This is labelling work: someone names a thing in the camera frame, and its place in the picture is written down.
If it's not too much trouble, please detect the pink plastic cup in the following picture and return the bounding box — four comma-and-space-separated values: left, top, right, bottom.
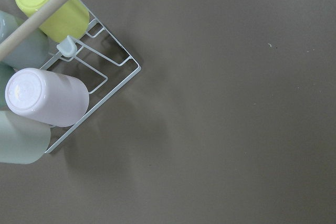
5, 68, 89, 127

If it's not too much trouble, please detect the grey plastic cup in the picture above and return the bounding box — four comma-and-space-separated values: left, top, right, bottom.
1, 11, 51, 70

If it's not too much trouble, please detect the white plastic cup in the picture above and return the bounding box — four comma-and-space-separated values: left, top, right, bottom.
1, 111, 51, 164

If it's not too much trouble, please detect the yellow plastic cup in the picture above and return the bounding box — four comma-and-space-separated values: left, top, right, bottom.
14, 0, 90, 44

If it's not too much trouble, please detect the white wire cup rack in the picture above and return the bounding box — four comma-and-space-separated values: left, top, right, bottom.
41, 0, 141, 154

